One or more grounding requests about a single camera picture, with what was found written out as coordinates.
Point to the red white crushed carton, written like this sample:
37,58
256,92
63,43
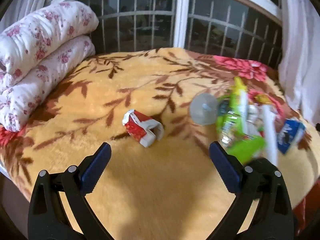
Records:
142,128

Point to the white paper cup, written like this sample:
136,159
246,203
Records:
270,134

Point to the green plastic bottle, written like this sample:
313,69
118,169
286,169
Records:
236,134

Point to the white curtain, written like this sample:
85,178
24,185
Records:
299,67
18,9

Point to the white window frame with bars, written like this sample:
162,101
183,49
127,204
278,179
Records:
245,29

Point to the white curtain left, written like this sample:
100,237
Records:
18,9

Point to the folded floral white quilt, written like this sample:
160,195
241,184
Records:
37,52

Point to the translucent plastic dome lid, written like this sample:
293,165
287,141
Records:
204,109

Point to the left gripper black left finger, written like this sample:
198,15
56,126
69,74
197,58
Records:
58,207

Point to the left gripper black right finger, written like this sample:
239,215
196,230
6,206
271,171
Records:
261,208

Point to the orange juice snack bag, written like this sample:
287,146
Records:
262,99

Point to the white curtain right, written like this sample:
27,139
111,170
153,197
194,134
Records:
299,67

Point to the yellow floral fleece blanket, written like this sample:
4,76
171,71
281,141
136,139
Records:
169,190

